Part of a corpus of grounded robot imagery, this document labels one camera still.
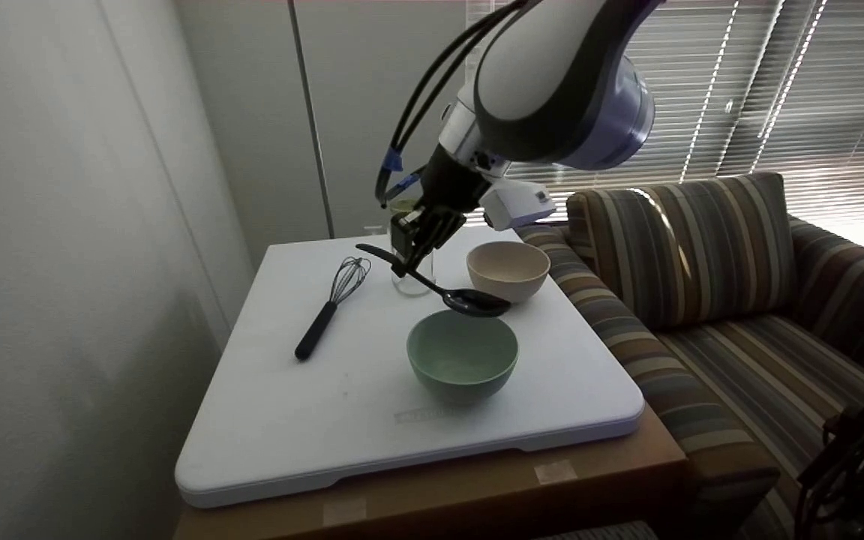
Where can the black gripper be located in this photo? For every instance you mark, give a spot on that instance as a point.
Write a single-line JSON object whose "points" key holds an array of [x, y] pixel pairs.
{"points": [[432, 215]]}

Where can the black ladle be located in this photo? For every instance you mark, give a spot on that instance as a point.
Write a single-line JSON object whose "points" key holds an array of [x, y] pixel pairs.
{"points": [[477, 301]]}

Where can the green bowl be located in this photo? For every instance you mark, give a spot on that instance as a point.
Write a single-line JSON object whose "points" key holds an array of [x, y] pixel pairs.
{"points": [[462, 349]]}

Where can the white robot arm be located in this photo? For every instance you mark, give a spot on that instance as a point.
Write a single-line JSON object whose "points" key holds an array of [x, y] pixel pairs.
{"points": [[563, 79]]}

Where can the beige bowl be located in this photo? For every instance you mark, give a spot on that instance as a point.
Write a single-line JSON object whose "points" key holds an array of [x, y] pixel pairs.
{"points": [[508, 271]]}

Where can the thin metal stand pole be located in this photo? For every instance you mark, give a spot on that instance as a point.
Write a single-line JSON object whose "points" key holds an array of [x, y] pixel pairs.
{"points": [[312, 131]]}

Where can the white table board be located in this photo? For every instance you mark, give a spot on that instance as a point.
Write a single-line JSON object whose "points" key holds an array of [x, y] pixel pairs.
{"points": [[451, 496]]}

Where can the striped sofa back cushion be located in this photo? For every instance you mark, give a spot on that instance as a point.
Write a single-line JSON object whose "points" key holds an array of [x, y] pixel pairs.
{"points": [[690, 250]]}

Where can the striped sofa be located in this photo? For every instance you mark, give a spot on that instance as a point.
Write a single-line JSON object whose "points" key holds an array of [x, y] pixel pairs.
{"points": [[750, 379]]}

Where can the white window blinds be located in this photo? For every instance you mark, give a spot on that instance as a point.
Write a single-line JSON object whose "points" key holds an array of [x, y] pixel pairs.
{"points": [[750, 92]]}

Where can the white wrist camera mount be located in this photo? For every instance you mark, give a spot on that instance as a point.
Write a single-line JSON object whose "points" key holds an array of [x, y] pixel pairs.
{"points": [[518, 204]]}

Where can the black metal frame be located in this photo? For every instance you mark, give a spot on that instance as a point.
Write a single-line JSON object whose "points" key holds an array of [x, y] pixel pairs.
{"points": [[853, 460]]}

